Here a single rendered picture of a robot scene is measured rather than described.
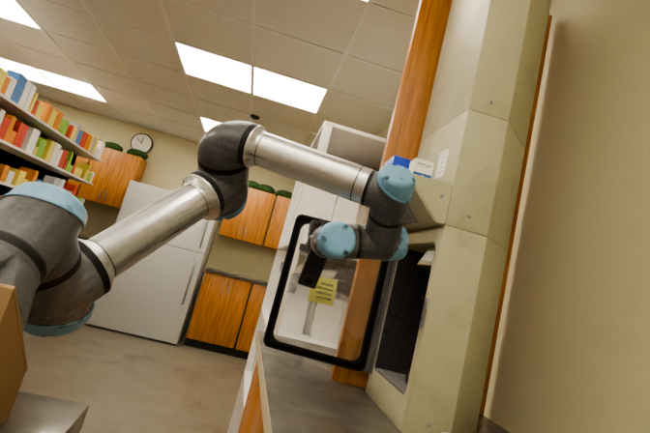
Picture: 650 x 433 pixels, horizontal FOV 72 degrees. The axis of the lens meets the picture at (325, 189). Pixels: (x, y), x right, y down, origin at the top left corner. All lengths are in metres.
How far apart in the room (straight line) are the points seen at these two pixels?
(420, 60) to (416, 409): 1.08
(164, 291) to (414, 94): 4.85
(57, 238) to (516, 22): 1.15
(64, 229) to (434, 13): 1.36
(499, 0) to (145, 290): 5.32
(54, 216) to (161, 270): 5.23
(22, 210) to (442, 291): 0.83
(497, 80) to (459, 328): 0.62
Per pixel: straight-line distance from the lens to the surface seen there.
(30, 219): 0.75
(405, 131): 1.52
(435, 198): 1.10
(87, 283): 0.87
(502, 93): 1.25
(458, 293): 1.12
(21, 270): 0.71
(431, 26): 1.70
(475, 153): 1.17
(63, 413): 0.82
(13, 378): 0.73
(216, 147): 0.99
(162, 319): 6.01
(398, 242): 0.96
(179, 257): 5.94
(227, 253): 6.57
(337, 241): 0.91
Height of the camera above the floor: 1.22
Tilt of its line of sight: 11 degrees up
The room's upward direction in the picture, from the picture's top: 15 degrees clockwise
